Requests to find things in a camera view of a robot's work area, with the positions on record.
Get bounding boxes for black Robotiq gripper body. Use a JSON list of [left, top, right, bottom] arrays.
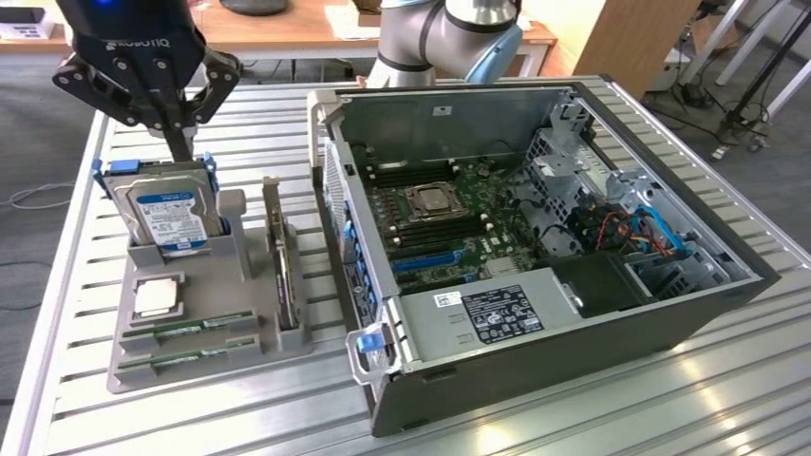
[[55, 0, 210, 96]]

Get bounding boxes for white-latched RAM slot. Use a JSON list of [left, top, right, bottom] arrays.
[[366, 159, 455, 172], [368, 168, 459, 182], [390, 221, 483, 239]]

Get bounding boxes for small wooden desk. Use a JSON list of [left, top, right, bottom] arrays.
[[0, 18, 72, 54]]

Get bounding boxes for long wooden desk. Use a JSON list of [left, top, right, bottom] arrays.
[[187, 0, 559, 80]]

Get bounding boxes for dark round object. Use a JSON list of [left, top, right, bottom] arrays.
[[220, 0, 292, 16]]

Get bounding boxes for white desktop device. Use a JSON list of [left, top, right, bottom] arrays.
[[0, 7, 58, 42]]

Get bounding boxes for white paper sheets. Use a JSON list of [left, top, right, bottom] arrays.
[[324, 0, 382, 42]]

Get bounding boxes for silver hard disk blue label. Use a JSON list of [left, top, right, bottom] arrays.
[[104, 161, 215, 257]]

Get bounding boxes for black graphics card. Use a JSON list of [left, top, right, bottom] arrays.
[[263, 175, 303, 332]]

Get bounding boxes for CPU in metal socket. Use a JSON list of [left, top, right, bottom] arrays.
[[404, 182, 474, 224]]

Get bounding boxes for silver installed CPU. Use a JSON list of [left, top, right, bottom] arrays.
[[422, 189, 455, 213]]

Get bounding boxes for grey parts rack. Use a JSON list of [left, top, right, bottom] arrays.
[[106, 188, 316, 395]]

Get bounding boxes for silver spare CPU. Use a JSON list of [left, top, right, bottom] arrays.
[[132, 279, 186, 317]]

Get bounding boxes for blue expansion slot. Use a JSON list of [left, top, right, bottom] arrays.
[[390, 250, 463, 276]]

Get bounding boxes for green motherboard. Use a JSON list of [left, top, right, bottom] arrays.
[[364, 159, 553, 295]]

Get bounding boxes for perforated metal disk bay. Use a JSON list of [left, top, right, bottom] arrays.
[[525, 125, 635, 248]]

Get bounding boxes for silver chipset heat sink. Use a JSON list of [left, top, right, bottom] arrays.
[[486, 258, 526, 280]]

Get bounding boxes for blue case release latch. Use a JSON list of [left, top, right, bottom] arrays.
[[354, 332, 390, 355]]

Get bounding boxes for grey power supply unit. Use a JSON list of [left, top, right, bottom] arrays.
[[395, 268, 585, 374]]

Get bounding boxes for wooden cabinet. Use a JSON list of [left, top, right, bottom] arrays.
[[573, 0, 705, 96]]

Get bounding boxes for white computer box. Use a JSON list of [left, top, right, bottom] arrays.
[[649, 47, 693, 91]]

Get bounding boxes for black wheeled stand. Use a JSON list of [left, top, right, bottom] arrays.
[[709, 28, 811, 161]]

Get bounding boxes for low metal disk bay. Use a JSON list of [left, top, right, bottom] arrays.
[[623, 251, 734, 300]]

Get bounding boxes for red orange wire bundle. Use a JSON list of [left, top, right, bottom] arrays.
[[599, 211, 674, 258]]

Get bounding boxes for light blue wire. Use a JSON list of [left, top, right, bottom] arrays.
[[633, 204, 694, 261]]

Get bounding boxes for white table frame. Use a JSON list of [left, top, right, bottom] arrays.
[[687, 0, 811, 120]]

